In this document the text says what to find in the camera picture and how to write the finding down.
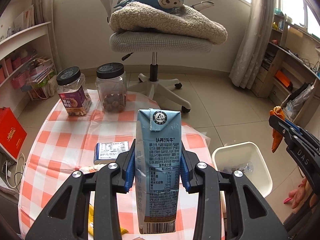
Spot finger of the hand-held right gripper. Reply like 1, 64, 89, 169
285, 120, 312, 138
268, 114, 299, 145

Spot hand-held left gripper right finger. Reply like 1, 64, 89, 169
180, 140, 287, 240

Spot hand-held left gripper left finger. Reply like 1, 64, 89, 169
25, 139, 137, 240

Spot orange peel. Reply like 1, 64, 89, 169
269, 105, 286, 153

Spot light blue milk carton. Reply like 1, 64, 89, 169
135, 108, 182, 235

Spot white plastic bin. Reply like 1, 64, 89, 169
211, 141, 273, 206

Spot crushed clear plastic bottle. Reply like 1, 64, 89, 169
222, 161, 254, 175

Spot person's right hand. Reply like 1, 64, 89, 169
284, 180, 313, 209

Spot clear plastic bag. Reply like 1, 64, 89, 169
285, 82, 314, 121

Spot blue box with white label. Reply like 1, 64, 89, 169
93, 141, 130, 165

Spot orange folder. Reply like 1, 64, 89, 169
273, 69, 293, 88

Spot yellow snack wrapper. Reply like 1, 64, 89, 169
88, 203, 129, 236

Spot wooden shelf unit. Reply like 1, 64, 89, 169
252, 14, 320, 131

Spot clear jar with brown nuts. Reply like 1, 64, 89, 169
95, 62, 128, 113

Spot purple label nut jar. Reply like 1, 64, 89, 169
56, 66, 93, 118

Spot beige curtain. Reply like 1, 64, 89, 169
32, 0, 59, 27
228, 0, 286, 88

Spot white fluffy bag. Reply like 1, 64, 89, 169
47, 77, 58, 97

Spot red gift bag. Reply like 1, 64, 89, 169
0, 107, 28, 159

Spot grey office chair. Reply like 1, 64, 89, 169
97, 0, 216, 113

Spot stack of papers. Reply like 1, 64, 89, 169
28, 57, 57, 86

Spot pink basket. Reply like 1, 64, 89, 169
10, 69, 30, 89

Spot beige fleece blanket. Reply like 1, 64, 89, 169
109, 1, 228, 46

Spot white bookshelf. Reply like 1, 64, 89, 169
0, 4, 57, 101

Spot standing cards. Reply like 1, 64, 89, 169
13, 4, 35, 32

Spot white cable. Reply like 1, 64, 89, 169
0, 152, 26, 188

